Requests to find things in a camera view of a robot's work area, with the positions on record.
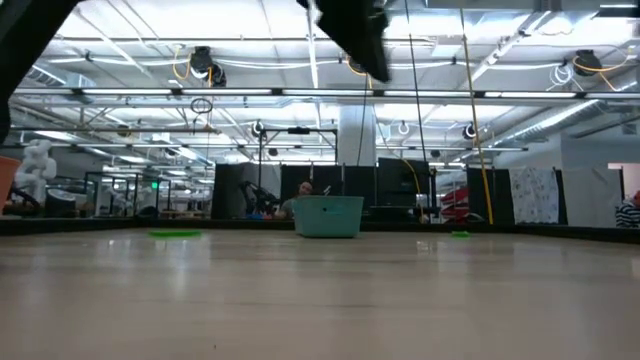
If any person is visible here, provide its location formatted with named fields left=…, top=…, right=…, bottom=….
left=273, top=180, right=316, bottom=221
left=614, top=189, right=640, bottom=230

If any white humanoid robot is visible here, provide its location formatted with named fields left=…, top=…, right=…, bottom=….
left=13, top=138, right=59, bottom=210

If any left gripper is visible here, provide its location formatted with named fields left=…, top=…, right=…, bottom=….
left=297, top=0, right=393, bottom=84

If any white patterned cloth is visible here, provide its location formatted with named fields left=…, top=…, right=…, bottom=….
left=508, top=165, right=561, bottom=225

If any red object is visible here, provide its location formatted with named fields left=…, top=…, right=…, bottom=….
left=438, top=184, right=470, bottom=222

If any black cabinet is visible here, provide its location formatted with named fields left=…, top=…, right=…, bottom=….
left=376, top=157, right=438, bottom=222

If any black gantry frame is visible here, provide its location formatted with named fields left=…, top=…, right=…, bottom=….
left=257, top=126, right=340, bottom=166

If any yellow cable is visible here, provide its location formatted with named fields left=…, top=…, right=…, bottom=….
left=457, top=0, right=495, bottom=226

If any white building column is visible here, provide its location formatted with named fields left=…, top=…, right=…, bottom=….
left=338, top=103, right=378, bottom=167

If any orange plastic basket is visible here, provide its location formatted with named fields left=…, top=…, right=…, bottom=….
left=0, top=155, right=22, bottom=212

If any plain white cloth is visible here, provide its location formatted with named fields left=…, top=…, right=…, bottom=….
left=561, top=166, right=625, bottom=229

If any black workstation frame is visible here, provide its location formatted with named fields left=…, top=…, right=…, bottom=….
left=83, top=170, right=175, bottom=217

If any black aluminium table frame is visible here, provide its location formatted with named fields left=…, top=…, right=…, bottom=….
left=0, top=215, right=640, bottom=246

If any silver ceiling duct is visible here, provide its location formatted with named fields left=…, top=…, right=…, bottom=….
left=492, top=97, right=640, bottom=147

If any black partition panel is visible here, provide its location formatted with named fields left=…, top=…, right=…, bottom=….
left=465, top=166, right=569, bottom=226
left=279, top=164, right=378, bottom=211

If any light teal handled basket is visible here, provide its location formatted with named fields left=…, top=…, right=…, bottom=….
left=292, top=194, right=365, bottom=239

